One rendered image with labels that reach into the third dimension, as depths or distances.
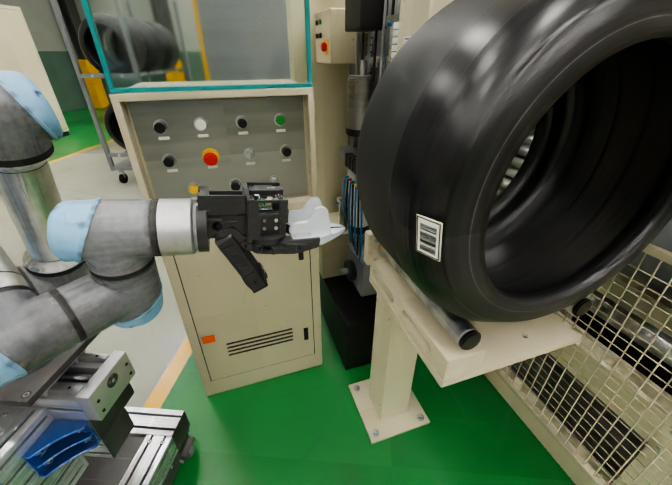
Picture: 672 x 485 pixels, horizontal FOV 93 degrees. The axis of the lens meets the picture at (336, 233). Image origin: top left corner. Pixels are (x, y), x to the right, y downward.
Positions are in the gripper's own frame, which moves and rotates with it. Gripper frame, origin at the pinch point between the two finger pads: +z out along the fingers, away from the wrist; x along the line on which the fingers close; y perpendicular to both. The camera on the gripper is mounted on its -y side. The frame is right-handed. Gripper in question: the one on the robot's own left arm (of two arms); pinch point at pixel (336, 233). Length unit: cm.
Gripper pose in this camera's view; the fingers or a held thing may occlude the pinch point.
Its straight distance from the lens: 50.5
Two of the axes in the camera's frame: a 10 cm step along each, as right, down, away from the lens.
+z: 9.4, -0.5, 3.3
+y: 1.2, -8.8, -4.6
